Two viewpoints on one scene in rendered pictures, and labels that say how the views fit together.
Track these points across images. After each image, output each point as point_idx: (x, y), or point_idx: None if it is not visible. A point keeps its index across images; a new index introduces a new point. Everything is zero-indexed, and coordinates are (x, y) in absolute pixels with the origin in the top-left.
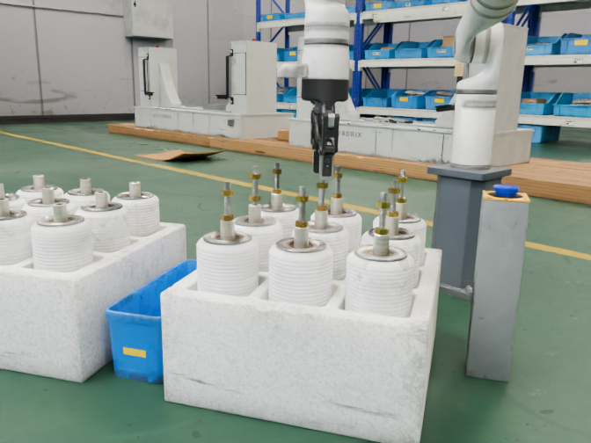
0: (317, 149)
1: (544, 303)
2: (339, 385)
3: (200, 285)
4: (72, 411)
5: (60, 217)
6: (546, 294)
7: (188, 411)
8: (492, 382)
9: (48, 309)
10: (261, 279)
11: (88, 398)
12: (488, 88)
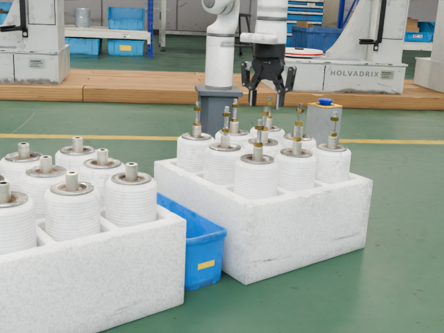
0: (253, 90)
1: None
2: (337, 227)
3: (256, 195)
4: (221, 315)
5: (137, 175)
6: None
7: (267, 283)
8: None
9: (162, 253)
10: None
11: (209, 306)
12: (234, 32)
